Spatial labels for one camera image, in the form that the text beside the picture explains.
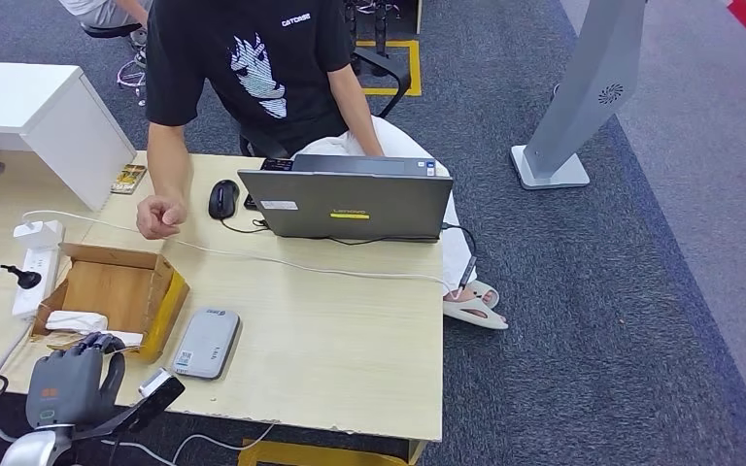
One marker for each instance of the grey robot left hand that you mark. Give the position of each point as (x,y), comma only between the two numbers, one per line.
(67,386)

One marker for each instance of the person's right hand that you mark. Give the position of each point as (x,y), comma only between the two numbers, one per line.
(162,217)

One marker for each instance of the cardboard box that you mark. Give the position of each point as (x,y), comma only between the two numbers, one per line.
(115,289)

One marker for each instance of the person's right forearm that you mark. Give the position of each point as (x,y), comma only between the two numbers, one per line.
(170,164)

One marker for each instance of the person's left forearm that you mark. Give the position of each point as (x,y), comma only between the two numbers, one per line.
(360,122)

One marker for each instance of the grey card reader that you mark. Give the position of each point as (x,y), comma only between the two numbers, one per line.
(206,344)

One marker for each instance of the person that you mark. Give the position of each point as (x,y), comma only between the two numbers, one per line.
(96,8)
(263,64)

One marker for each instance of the black computer mouse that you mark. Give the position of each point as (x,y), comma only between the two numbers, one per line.
(223,199)

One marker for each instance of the white paper bundle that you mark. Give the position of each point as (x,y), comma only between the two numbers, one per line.
(77,321)

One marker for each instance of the white power strip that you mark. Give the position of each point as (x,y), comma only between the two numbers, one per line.
(35,289)

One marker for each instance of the white charger adapter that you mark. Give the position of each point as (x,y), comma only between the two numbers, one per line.
(38,235)

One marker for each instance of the grey laptop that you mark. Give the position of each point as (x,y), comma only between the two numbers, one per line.
(347,206)

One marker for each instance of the white cabinet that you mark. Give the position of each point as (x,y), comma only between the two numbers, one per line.
(12,96)

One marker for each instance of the black round stool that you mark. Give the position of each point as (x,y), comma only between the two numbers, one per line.
(106,30)

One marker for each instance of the yellow floor tape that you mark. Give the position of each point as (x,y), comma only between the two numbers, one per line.
(413,64)
(302,456)

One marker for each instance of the black equipment stand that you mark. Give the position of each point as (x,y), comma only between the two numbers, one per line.
(381,26)

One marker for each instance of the white slipper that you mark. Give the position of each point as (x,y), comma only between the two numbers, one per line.
(485,292)
(476,315)

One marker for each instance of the grey kiosk stand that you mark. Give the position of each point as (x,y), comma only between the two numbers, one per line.
(579,96)

